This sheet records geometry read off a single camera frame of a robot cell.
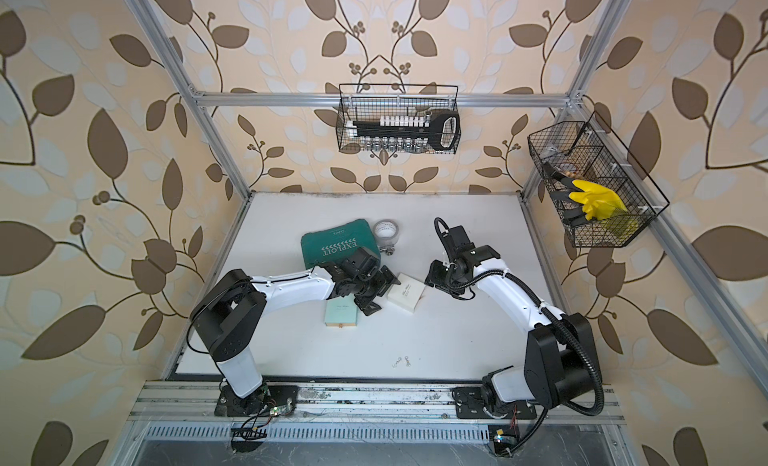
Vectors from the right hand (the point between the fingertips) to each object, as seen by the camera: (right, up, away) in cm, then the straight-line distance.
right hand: (432, 283), depth 85 cm
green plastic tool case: (-30, +10, +14) cm, 35 cm away
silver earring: (-7, -21, -4) cm, 23 cm away
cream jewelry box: (-7, -4, +6) cm, 10 cm away
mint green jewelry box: (-27, -9, +2) cm, 28 cm away
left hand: (-11, -2, +2) cm, 11 cm away
